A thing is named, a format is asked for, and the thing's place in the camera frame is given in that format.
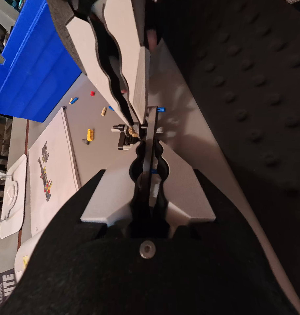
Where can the person's right hand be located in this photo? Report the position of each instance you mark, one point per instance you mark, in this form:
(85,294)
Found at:
(152,39)

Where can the black perforated pad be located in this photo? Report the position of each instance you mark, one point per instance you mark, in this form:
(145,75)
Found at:
(251,73)

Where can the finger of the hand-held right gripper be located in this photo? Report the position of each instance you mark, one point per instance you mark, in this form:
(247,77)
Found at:
(86,49)
(130,37)

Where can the white stand base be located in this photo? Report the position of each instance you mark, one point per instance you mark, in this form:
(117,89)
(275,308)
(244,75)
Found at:
(17,209)

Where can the yellow toy liftarm piece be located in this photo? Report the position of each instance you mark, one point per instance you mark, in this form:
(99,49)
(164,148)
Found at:
(90,134)

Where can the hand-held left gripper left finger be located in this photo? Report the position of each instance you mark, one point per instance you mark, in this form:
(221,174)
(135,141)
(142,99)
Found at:
(105,196)

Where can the toy car set box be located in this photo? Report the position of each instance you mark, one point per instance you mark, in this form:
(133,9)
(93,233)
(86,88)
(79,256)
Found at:
(2,290)

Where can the grey toy connector piece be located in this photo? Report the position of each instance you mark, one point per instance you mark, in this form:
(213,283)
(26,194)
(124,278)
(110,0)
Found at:
(85,141)

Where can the blue plastic bin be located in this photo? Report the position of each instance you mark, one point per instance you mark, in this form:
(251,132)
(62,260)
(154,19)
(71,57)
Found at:
(36,61)

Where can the building instruction booklet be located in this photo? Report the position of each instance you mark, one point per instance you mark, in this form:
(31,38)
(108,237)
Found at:
(54,147)

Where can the brick-built car chassis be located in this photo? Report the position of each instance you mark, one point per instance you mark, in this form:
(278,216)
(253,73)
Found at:
(150,128)

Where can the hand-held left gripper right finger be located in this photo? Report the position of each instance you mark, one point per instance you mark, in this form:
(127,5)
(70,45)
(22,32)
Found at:
(189,196)

